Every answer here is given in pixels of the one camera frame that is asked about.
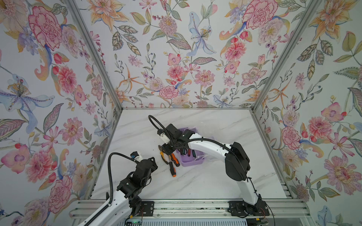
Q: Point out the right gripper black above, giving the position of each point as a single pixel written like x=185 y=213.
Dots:
x=166 y=149

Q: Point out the purple plastic tool box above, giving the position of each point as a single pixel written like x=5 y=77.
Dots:
x=186 y=161

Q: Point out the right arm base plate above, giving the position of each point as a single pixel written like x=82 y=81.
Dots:
x=243 y=209

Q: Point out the aluminium mounting rail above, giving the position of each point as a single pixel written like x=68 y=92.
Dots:
x=206 y=208

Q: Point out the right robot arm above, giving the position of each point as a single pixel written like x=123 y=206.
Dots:
x=237 y=163

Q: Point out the orange black short screwdriver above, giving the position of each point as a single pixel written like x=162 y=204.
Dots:
x=174 y=160

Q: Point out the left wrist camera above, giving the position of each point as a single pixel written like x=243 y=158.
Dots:
x=136 y=157

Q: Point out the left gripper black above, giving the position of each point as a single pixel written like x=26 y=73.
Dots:
x=154 y=165

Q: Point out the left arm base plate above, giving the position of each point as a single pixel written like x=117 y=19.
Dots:
x=141 y=207

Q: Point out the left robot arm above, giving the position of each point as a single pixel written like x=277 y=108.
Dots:
x=124 y=201

